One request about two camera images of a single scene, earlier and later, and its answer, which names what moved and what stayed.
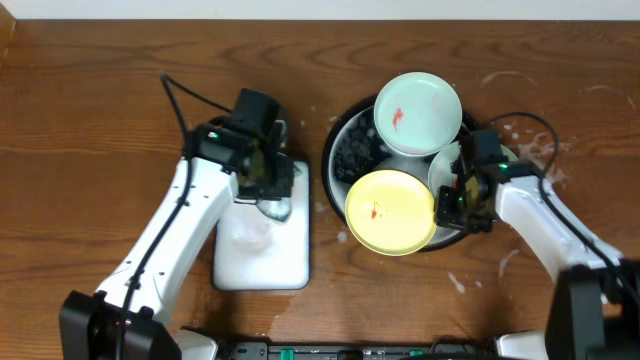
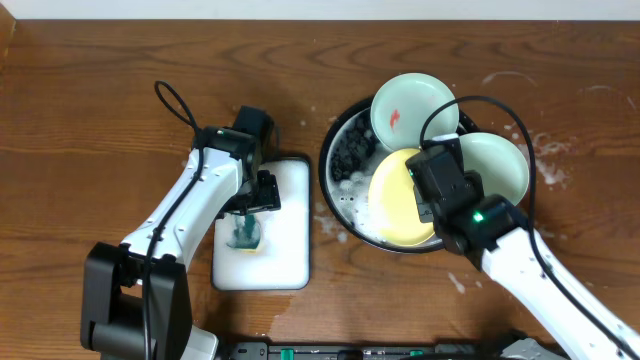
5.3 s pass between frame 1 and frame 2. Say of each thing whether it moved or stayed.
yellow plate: moved
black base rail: stayed
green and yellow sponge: moved
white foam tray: stayed
